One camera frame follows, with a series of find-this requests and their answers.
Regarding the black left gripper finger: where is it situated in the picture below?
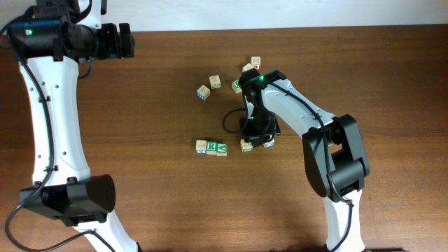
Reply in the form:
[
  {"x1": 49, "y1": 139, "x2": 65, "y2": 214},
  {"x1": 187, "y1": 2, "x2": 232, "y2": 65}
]
[
  {"x1": 121, "y1": 41, "x2": 135, "y2": 58},
  {"x1": 119, "y1": 23, "x2": 134, "y2": 44}
]

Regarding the wooden block blue L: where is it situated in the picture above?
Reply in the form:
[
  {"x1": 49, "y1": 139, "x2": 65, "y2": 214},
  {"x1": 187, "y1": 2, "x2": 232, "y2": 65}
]
[{"x1": 263, "y1": 139, "x2": 275, "y2": 148}]

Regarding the wooden block green N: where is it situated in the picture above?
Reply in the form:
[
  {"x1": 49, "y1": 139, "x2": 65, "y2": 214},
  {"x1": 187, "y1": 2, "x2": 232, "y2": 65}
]
[{"x1": 240, "y1": 139, "x2": 253, "y2": 153}]

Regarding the wooden block green V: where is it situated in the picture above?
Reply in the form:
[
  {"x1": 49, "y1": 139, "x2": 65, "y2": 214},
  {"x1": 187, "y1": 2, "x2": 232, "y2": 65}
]
[{"x1": 216, "y1": 143, "x2": 228, "y2": 156}]

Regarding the wooden block green R edge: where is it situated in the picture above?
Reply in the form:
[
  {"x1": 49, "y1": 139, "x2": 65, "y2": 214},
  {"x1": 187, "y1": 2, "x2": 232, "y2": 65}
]
[{"x1": 206, "y1": 141, "x2": 218, "y2": 155}]

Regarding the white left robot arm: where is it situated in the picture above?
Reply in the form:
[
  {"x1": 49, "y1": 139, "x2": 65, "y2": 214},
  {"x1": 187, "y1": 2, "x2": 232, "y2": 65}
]
[{"x1": 1, "y1": 0, "x2": 140, "y2": 251}]

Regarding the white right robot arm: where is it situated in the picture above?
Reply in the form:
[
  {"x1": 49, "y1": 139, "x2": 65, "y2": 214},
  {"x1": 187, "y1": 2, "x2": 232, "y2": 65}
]
[{"x1": 239, "y1": 69, "x2": 370, "y2": 251}]

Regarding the wooden block red Q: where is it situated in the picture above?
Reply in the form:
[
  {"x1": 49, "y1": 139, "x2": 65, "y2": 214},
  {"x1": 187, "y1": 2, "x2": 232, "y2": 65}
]
[{"x1": 242, "y1": 63, "x2": 255, "y2": 72}]

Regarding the wooden block green side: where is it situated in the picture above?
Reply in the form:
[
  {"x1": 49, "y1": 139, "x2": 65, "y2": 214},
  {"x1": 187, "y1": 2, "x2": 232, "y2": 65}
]
[{"x1": 209, "y1": 75, "x2": 221, "y2": 89}]

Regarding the wooden block blue side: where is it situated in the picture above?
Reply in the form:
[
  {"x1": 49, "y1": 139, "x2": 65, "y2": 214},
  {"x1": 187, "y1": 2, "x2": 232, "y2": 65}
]
[{"x1": 197, "y1": 85, "x2": 211, "y2": 101}]

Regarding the wooden block red 9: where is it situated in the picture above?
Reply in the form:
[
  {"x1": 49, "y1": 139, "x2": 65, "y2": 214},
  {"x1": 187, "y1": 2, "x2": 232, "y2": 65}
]
[{"x1": 251, "y1": 56, "x2": 261, "y2": 70}]

